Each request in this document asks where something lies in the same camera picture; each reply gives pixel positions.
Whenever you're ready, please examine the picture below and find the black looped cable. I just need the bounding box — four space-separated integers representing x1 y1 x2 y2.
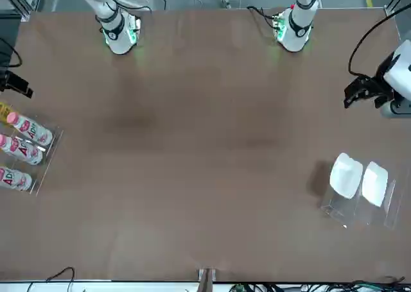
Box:
27 266 76 292

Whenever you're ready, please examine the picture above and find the aluminium frame post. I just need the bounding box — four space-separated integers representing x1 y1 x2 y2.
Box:
0 0 44 22
383 0 411 17

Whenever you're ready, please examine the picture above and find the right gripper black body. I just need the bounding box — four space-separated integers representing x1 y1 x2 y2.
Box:
0 67 10 92

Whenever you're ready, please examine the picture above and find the clear acrylic bottle shelf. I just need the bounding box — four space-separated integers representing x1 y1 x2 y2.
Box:
0 112 64 197

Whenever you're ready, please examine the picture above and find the clear stepped plastic holder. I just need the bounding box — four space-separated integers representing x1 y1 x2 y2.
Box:
320 157 406 231

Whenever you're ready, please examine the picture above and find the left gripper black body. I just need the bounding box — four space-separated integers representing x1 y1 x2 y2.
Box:
364 75 396 102

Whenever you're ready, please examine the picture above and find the left base black cable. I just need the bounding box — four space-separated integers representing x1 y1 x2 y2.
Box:
246 4 281 29

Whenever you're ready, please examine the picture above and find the aluminium camera post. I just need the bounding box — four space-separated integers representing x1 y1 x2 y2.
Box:
196 267 218 292

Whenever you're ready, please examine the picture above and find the black cable bundle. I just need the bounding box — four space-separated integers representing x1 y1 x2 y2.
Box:
231 275 411 292

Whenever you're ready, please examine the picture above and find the yellow packet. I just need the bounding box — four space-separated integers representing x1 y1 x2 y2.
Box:
0 101 14 125

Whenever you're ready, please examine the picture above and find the pink-capped white bottle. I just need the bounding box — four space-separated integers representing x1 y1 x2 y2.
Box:
0 166 33 192
0 133 44 166
6 111 54 146

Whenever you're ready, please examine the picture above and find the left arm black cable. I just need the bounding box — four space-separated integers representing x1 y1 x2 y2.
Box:
348 3 411 78

